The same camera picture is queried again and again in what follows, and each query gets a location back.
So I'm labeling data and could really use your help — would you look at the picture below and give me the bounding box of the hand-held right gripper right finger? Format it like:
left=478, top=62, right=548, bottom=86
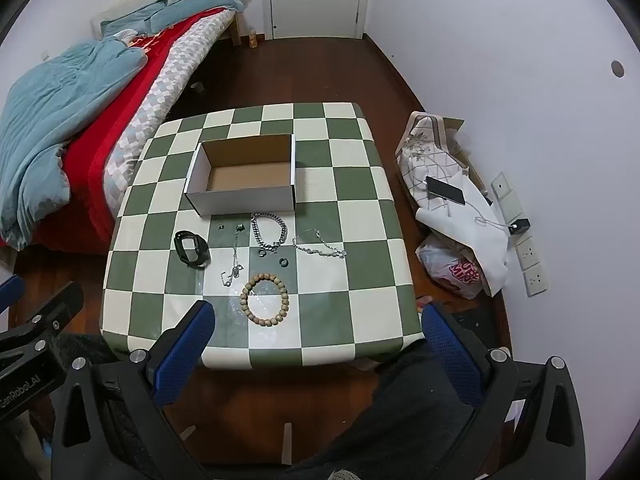
left=421, top=301, right=587, bottom=480

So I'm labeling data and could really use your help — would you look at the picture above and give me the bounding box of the wooden bead bracelet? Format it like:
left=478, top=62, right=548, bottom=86
left=240, top=272, right=292, bottom=328

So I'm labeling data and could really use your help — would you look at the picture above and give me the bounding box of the thin silver pendant necklace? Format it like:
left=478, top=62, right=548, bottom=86
left=221, top=230, right=246, bottom=288

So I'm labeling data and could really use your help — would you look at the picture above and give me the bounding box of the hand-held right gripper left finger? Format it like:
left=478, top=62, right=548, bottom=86
left=50, top=300, right=216, bottom=480

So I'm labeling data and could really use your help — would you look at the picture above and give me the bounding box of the thick silver chain necklace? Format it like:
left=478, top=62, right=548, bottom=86
left=250, top=212, right=290, bottom=256

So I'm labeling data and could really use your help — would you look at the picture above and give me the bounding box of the white cloth bag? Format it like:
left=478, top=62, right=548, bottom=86
left=415, top=170, right=511, bottom=296

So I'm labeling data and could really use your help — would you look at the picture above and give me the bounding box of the grey white checkered bed sheet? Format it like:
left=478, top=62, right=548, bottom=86
left=102, top=12, right=236, bottom=216

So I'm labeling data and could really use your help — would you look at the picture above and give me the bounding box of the grid pattern tote bag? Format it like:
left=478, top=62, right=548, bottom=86
left=395, top=111, right=463, bottom=208

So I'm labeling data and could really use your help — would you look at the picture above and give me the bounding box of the white cardboard box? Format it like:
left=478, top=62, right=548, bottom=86
left=184, top=133, right=297, bottom=218

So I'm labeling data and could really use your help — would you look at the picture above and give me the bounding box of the person's right leg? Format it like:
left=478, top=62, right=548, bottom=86
left=295, top=340, right=481, bottom=480

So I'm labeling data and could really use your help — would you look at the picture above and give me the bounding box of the green white checkered tablecloth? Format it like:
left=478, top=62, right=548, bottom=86
left=100, top=102, right=416, bottom=371

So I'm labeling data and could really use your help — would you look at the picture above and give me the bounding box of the white charging cable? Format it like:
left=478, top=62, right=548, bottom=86
left=462, top=195, right=513, bottom=231

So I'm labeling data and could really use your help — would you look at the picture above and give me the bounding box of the black smartphone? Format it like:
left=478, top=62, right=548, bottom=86
left=426, top=176, right=467, bottom=206

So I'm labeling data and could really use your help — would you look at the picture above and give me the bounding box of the thin silver chain bracelet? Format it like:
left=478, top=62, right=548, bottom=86
left=291, top=228, right=347, bottom=261

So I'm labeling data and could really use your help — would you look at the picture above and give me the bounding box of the white red plastic bag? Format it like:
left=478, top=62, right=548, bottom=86
left=416, top=237, right=483, bottom=301

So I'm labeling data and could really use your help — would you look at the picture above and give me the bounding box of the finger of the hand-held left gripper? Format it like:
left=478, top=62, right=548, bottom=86
left=0, top=274, right=27, bottom=314
left=30, top=280, right=86, bottom=334

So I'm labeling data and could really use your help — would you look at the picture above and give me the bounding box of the white wall socket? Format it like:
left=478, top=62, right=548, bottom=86
left=507, top=217, right=532, bottom=243
left=522, top=260, right=549, bottom=297
left=515, top=235, right=541, bottom=268

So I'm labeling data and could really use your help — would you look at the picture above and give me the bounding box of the brown cardboard box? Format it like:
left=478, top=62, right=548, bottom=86
left=440, top=116, right=493, bottom=201

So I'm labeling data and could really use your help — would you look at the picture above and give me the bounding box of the black smart band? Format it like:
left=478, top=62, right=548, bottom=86
left=174, top=230, right=212, bottom=271

